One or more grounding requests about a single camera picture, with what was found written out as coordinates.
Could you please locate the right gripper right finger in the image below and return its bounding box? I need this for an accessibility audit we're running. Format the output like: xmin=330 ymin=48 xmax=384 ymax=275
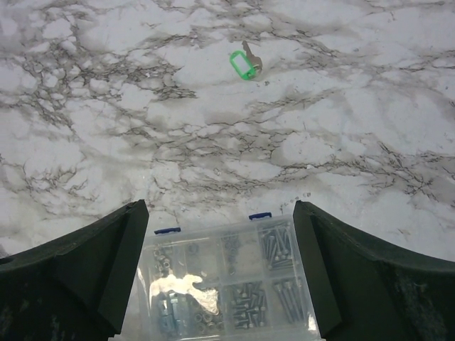
xmin=293 ymin=201 xmax=454 ymax=340

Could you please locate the clear plastic screw box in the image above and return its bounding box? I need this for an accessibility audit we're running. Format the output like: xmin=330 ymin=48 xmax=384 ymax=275
xmin=120 ymin=212 xmax=321 ymax=340

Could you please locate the green tagged key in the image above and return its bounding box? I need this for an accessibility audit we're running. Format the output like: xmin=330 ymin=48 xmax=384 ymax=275
xmin=230 ymin=40 xmax=263 ymax=81

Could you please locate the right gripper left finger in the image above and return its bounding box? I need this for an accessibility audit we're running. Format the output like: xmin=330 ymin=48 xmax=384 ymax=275
xmin=1 ymin=200 xmax=149 ymax=340

